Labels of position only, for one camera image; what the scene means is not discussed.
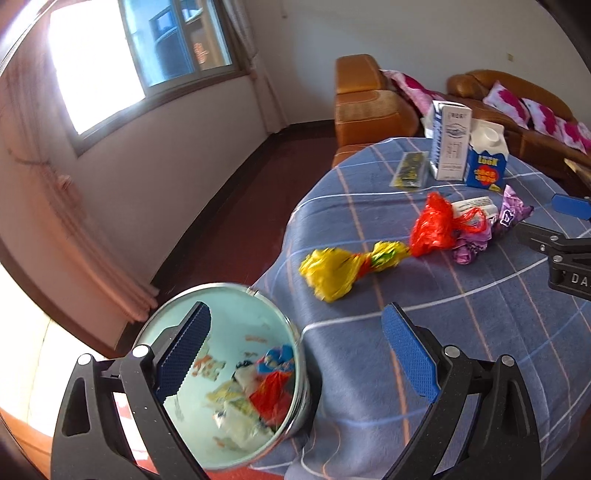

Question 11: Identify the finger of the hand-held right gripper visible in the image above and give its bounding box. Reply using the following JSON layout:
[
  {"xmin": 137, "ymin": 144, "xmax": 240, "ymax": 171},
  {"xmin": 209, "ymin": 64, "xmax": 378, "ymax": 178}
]
[
  {"xmin": 552, "ymin": 194, "xmax": 591, "ymax": 219},
  {"xmin": 516, "ymin": 223, "xmax": 591, "ymax": 257}
]

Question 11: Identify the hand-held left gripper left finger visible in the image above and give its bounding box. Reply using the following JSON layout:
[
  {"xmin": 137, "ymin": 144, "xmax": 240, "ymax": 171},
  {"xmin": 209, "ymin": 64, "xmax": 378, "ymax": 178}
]
[{"xmin": 52, "ymin": 301, "xmax": 212, "ymax": 480}]

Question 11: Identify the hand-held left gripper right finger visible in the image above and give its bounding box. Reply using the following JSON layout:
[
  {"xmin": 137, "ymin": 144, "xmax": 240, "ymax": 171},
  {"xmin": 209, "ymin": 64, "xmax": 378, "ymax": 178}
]
[{"xmin": 381, "ymin": 302, "xmax": 542, "ymax": 480}]

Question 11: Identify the white orange printed wrapper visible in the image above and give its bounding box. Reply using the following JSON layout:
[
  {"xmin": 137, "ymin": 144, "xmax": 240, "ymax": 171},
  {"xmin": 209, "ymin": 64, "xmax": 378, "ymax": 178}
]
[{"xmin": 193, "ymin": 354, "xmax": 228, "ymax": 381}]

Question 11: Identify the light green metal bin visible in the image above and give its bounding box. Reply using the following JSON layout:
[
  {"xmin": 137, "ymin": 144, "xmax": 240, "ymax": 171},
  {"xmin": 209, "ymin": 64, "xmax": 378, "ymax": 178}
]
[{"xmin": 131, "ymin": 282, "xmax": 311, "ymax": 470}]

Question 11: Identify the yellow green wrapper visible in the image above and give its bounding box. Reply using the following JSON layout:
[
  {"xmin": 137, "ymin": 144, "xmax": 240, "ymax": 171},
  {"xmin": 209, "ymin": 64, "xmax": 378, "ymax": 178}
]
[{"xmin": 207, "ymin": 382, "xmax": 252, "ymax": 409}]

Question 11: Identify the blue snack wrapper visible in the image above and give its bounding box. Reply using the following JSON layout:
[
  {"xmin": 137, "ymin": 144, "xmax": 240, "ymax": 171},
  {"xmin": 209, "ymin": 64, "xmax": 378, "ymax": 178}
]
[{"xmin": 257, "ymin": 345, "xmax": 296, "ymax": 376}]

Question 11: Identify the clear plastic bag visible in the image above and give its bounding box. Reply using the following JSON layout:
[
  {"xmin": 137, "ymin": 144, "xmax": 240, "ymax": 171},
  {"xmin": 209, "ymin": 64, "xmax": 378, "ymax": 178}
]
[{"xmin": 216, "ymin": 406, "xmax": 274, "ymax": 450}]

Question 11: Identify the red plastic bag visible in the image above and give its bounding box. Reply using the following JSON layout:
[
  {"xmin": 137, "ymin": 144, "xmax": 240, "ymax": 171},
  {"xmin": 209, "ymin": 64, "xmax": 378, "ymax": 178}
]
[
  {"xmin": 249, "ymin": 370, "xmax": 293, "ymax": 423},
  {"xmin": 410, "ymin": 192, "xmax": 488, "ymax": 257}
]

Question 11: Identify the purple snack wrapper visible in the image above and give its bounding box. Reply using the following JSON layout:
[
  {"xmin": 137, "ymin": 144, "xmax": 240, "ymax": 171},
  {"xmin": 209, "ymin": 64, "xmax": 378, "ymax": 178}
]
[{"xmin": 490, "ymin": 185, "xmax": 535, "ymax": 241}]

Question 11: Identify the pink translucent wrapper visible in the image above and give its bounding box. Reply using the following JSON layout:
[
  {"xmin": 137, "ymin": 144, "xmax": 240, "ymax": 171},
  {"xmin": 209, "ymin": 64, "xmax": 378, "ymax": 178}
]
[{"xmin": 451, "ymin": 228, "xmax": 491, "ymax": 265}]

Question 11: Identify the pink white floral pillow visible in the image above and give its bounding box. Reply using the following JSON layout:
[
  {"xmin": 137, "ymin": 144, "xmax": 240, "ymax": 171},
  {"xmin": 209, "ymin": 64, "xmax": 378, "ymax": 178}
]
[
  {"xmin": 522, "ymin": 98, "xmax": 570, "ymax": 136},
  {"xmin": 560, "ymin": 120, "xmax": 591, "ymax": 154},
  {"xmin": 382, "ymin": 69, "xmax": 432, "ymax": 117},
  {"xmin": 482, "ymin": 82, "xmax": 530, "ymax": 128}
]

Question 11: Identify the blue plaid tablecloth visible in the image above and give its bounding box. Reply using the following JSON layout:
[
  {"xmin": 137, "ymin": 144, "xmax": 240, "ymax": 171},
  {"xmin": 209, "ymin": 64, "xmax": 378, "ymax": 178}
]
[{"xmin": 247, "ymin": 136, "xmax": 591, "ymax": 480}]

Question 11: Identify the blue white carton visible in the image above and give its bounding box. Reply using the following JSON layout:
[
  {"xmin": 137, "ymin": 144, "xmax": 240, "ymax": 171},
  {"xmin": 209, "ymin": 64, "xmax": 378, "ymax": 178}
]
[{"xmin": 465, "ymin": 121, "xmax": 510, "ymax": 191}]

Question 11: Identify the yellow plastic bag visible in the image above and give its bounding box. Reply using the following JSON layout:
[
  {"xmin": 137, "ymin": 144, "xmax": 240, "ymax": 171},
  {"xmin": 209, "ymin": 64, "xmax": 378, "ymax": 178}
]
[{"xmin": 299, "ymin": 241, "xmax": 411, "ymax": 304}]

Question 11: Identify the tall white carton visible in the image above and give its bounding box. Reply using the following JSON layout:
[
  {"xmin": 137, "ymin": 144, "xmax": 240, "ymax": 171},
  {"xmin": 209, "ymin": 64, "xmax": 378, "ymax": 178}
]
[{"xmin": 429, "ymin": 102, "xmax": 473, "ymax": 181}]

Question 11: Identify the dark green packet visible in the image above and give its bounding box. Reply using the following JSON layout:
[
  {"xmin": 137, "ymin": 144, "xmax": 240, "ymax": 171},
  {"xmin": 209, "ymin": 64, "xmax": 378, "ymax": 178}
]
[{"xmin": 391, "ymin": 152, "xmax": 428, "ymax": 190}]

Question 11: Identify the brown leather sofa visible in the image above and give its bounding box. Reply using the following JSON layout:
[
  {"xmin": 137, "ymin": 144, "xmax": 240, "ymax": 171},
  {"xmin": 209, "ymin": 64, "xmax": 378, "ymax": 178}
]
[{"xmin": 445, "ymin": 69, "xmax": 591, "ymax": 183}]

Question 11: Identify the wide pink curtain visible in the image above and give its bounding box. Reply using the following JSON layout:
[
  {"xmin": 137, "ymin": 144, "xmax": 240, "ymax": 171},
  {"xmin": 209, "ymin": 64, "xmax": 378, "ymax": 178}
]
[{"xmin": 0, "ymin": 41, "xmax": 160, "ymax": 324}]

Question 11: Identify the brown leather armchair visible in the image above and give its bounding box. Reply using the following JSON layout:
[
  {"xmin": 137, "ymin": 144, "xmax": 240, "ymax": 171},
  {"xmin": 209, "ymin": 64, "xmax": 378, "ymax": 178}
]
[{"xmin": 332, "ymin": 54, "xmax": 420, "ymax": 168}]

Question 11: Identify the narrow pink curtain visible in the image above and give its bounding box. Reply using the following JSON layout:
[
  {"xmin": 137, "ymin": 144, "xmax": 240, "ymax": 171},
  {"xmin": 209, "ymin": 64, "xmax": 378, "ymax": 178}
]
[{"xmin": 224, "ymin": 0, "xmax": 280, "ymax": 134}]

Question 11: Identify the wooden framed window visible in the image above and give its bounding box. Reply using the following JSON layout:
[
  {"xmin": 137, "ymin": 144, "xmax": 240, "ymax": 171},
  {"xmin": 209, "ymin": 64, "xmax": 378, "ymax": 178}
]
[{"xmin": 46, "ymin": 0, "xmax": 245, "ymax": 155}]

